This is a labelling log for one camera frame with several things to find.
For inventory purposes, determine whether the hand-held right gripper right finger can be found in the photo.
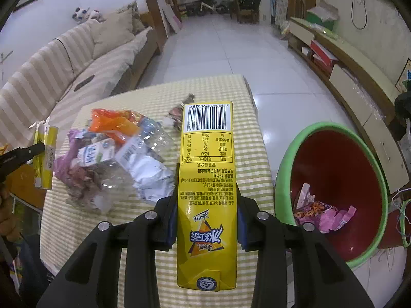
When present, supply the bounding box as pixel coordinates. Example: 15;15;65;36
236;183;375;308

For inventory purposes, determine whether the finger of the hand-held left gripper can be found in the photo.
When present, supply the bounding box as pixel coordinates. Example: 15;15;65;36
0;143;46;177

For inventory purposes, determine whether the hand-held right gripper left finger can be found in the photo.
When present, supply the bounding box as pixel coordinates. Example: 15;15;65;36
37;163;179;308

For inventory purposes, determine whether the yellow drink carton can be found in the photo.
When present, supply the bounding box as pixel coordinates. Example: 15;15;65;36
28;117;59;190
177;100;239;291

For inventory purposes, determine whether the purple wrapper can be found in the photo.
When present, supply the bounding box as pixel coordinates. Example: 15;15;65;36
53;128;106;199

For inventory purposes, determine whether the crushed white paper cup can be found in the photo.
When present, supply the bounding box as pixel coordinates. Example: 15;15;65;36
131;154;175;204

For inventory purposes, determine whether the white pink wrapper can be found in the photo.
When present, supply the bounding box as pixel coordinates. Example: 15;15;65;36
294;183;312;210

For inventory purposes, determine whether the white blue milk pouch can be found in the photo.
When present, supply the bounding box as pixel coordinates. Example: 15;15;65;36
76;139;117;168

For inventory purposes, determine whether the orange plastic wrapper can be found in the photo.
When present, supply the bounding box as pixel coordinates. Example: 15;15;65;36
88;108;143;143

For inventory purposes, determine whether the clear crushed plastic bottle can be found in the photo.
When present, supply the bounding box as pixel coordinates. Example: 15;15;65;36
69;112;175;214

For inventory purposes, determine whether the small printed wrapper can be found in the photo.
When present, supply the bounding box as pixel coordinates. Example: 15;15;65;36
169;93;196;132

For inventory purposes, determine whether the red bin with green rim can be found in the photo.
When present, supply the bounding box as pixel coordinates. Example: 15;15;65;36
274;121;397;270

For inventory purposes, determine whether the person's left hand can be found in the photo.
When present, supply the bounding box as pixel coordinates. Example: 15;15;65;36
0;184;20;243

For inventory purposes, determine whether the sofa with striped beige cover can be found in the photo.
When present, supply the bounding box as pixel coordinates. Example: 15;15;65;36
0;9;167;155

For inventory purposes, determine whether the green checked tablecloth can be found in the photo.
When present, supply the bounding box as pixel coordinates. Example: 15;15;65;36
40;74;277;308

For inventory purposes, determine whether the beige cushion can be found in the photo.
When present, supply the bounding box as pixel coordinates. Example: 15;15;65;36
91;8;135;60

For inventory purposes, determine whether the black white plush toy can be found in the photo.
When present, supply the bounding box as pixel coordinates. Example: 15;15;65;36
71;6;90;24

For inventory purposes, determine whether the patterned cushion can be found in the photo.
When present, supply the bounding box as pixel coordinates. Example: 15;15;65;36
117;2;146;34

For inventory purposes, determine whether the wooden partition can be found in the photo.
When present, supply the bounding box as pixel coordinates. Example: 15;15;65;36
139;0;167;55

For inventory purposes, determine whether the red box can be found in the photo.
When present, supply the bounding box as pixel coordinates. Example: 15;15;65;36
310;39;338;74

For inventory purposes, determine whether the white leaning board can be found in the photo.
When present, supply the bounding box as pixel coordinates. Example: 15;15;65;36
161;5;183;34

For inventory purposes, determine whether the dark clothes pile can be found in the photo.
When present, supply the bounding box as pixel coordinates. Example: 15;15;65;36
394;91;411;140

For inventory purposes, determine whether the wooden cream tv cabinet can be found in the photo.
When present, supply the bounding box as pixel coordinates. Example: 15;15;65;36
287;16;411;206

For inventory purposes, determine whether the wooden chair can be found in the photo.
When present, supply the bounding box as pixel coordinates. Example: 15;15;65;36
236;0;259;24

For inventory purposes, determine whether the patterned white board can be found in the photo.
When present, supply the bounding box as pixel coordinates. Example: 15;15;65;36
274;0;291;26

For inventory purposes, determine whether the green box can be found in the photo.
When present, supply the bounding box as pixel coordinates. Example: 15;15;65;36
305;6;339;33

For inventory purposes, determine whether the colourful framed picture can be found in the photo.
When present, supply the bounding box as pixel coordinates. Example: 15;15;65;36
395;58;411;93

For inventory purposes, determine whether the white balance bike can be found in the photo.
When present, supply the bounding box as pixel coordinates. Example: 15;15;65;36
197;0;228;15

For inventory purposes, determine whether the black television cable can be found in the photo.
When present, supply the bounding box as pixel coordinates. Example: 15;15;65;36
351;0;368;30

